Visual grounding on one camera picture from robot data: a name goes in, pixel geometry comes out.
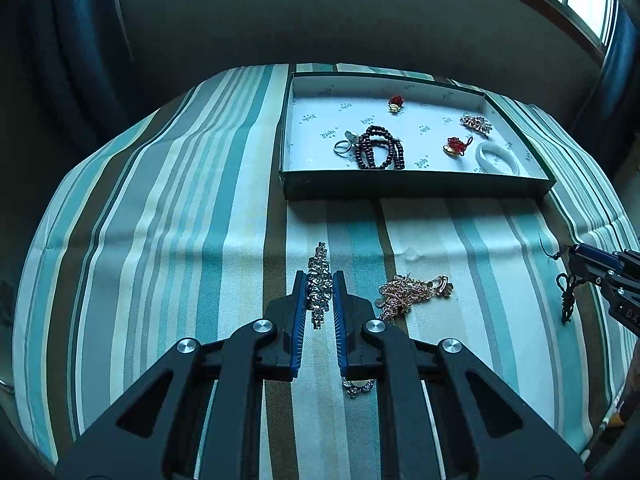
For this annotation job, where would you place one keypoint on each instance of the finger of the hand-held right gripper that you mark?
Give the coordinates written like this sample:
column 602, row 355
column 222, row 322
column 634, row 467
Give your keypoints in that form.
column 597, row 255
column 592, row 271

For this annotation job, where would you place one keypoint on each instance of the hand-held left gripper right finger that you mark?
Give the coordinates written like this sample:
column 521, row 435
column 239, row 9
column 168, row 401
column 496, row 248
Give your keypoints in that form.
column 340, row 310

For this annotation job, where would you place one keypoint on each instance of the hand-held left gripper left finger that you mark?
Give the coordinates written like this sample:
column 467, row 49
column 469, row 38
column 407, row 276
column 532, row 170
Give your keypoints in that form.
column 300, row 305

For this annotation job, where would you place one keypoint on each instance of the white jade bangle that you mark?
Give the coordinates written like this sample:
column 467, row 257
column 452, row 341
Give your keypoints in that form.
column 481, row 156

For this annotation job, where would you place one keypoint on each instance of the silver crystal brooch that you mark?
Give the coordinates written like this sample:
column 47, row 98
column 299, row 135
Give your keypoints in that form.
column 475, row 124

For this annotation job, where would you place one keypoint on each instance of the red knot tassel charm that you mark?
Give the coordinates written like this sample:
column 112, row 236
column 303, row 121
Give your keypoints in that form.
column 454, row 146

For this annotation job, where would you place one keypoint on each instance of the green tray with white lining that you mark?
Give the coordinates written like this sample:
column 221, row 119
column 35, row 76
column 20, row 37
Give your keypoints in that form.
column 325, row 115

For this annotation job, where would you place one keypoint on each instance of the small red gold charm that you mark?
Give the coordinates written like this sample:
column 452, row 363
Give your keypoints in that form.
column 396, row 103

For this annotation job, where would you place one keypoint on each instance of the small silver pearl brooch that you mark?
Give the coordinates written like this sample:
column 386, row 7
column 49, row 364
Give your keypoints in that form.
column 357, row 387

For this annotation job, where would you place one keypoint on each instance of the striped tablecloth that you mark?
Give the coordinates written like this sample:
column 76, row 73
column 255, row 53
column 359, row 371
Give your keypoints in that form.
column 175, row 235

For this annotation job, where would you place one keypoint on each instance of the dark blue curtain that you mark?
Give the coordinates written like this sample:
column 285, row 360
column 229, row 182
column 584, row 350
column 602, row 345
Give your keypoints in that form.
column 65, row 35
column 620, row 60

